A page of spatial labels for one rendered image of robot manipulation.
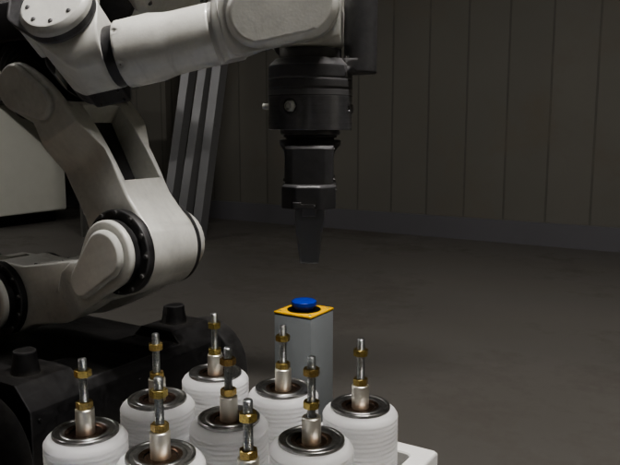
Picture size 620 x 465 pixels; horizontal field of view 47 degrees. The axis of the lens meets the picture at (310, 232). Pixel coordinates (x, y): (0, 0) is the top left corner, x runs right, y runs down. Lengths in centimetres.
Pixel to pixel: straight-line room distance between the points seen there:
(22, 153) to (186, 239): 360
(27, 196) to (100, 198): 357
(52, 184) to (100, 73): 413
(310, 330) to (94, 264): 37
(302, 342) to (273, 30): 56
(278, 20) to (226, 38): 6
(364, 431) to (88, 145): 66
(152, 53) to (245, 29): 11
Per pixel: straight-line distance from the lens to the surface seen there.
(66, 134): 126
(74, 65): 79
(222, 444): 86
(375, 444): 90
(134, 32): 77
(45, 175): 487
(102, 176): 123
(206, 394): 101
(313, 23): 71
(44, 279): 138
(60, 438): 88
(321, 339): 113
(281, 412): 95
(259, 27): 72
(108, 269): 118
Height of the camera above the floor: 60
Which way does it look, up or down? 8 degrees down
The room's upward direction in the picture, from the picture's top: straight up
